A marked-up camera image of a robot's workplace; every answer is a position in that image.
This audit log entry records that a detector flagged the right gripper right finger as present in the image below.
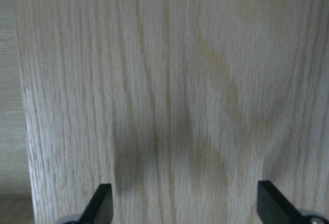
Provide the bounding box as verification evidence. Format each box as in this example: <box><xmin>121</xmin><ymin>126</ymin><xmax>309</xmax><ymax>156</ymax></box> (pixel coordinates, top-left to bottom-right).
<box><xmin>257</xmin><ymin>180</ymin><xmax>304</xmax><ymax>224</ymax></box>

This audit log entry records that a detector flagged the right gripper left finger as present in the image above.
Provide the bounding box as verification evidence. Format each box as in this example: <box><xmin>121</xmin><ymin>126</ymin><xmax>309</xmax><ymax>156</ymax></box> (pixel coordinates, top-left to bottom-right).
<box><xmin>78</xmin><ymin>183</ymin><xmax>114</xmax><ymax>224</ymax></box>

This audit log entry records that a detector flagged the wooden drawer cabinet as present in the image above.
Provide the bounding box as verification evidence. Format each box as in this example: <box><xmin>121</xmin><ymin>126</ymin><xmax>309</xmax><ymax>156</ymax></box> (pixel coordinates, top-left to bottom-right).
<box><xmin>14</xmin><ymin>0</ymin><xmax>328</xmax><ymax>223</ymax></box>

